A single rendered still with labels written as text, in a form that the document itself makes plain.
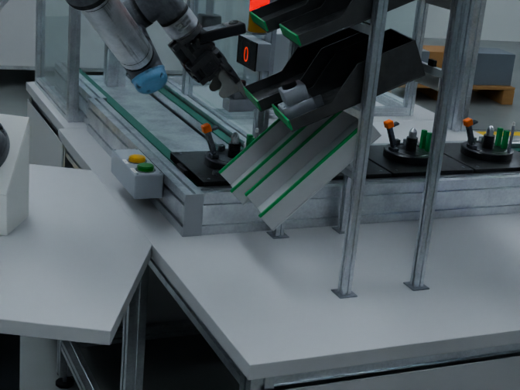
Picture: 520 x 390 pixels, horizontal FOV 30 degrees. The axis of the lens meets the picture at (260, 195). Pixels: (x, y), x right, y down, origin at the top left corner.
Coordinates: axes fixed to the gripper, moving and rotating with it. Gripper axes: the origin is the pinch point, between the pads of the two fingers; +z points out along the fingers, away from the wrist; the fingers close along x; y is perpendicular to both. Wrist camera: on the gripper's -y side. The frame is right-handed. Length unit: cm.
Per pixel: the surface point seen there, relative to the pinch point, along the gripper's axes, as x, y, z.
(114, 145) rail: -42, 30, 7
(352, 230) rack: 53, 8, 13
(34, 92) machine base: -123, 38, 7
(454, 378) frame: 75, 13, 39
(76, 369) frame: -49, 83, 57
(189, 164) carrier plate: -1.4, 20.5, 6.6
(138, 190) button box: 1.8, 33.9, 1.3
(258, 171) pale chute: 33.3, 13.0, 0.9
